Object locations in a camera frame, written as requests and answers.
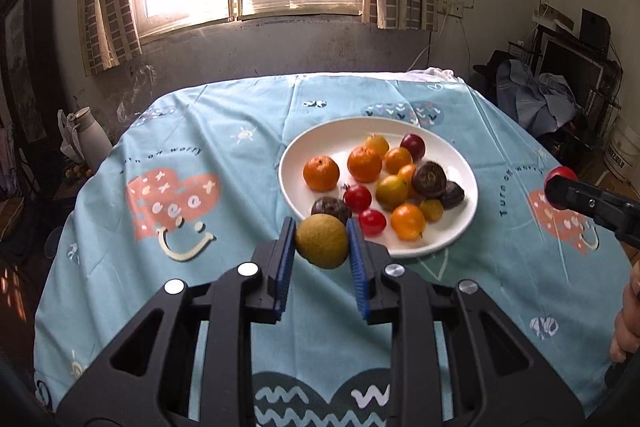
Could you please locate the pile of blue clothes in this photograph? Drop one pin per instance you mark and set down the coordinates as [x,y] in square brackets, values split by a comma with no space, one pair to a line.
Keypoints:
[530,102]

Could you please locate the dark red plum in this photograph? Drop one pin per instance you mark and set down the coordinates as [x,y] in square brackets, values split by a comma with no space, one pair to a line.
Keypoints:
[413,147]

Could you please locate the small orange kumquat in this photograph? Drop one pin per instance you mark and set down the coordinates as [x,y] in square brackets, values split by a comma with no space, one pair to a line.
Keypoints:
[407,173]
[398,159]

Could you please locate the person's right hand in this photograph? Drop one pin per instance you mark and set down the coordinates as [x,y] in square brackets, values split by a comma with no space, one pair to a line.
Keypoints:
[627,322]

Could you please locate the yellow round citrus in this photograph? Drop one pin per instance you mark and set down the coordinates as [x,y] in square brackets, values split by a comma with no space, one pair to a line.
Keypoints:
[391,192]

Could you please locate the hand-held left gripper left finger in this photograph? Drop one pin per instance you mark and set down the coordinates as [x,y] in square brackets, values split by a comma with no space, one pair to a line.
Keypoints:
[282,272]

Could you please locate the small yellow orange fruit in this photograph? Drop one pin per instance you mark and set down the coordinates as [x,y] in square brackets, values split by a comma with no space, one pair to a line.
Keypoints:
[376,144]

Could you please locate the white plastic bucket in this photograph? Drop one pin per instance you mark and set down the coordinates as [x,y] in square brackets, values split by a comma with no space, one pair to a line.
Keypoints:
[622,152]

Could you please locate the white cloth under tablecloth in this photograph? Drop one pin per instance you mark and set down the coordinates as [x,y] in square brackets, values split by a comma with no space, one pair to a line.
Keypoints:
[435,74]

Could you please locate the dark framed picture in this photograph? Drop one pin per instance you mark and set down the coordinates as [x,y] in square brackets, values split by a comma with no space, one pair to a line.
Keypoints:
[20,72]

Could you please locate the white wall socket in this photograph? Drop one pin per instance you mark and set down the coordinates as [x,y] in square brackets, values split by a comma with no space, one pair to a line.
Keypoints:
[450,5]

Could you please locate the dark brown passion fruit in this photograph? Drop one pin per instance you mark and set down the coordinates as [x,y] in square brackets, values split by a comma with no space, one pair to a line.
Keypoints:
[429,179]
[330,208]

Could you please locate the orange mandarin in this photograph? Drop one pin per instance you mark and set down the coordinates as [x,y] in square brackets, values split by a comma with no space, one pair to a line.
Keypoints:
[364,164]
[321,173]

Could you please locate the light blue printed tablecloth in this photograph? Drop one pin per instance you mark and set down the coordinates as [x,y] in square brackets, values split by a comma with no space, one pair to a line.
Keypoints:
[200,232]

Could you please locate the white thermos kettle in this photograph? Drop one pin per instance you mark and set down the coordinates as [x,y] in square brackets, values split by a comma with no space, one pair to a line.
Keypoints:
[90,137]

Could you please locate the red tomato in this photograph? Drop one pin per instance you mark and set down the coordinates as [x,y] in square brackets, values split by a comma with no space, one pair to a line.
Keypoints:
[357,198]
[560,173]
[373,222]

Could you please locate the dark purple wrinkled fruit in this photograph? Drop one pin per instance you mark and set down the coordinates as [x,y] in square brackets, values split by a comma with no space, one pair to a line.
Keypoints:
[454,196]

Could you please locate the white oval plate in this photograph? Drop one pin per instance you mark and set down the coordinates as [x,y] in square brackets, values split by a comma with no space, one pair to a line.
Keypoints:
[325,142]

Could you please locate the black speaker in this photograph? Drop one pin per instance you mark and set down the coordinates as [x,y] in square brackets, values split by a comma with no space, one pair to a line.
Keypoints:
[595,29]

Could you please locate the large smooth orange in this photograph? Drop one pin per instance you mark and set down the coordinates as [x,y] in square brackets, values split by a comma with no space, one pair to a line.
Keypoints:
[407,222]

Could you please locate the black monitor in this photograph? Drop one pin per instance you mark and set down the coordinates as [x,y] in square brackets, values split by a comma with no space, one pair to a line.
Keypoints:
[570,67]

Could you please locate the white plastic bag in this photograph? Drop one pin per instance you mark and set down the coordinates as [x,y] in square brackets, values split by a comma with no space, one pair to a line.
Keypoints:
[67,142]

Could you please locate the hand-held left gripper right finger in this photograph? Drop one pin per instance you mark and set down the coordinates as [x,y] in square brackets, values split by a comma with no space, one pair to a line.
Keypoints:
[357,267]

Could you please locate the olive yellow round fruit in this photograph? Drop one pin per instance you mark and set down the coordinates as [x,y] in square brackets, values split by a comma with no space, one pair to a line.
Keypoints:
[321,241]

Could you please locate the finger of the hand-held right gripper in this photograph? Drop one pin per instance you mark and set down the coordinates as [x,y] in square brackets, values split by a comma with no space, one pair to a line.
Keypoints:
[590,199]

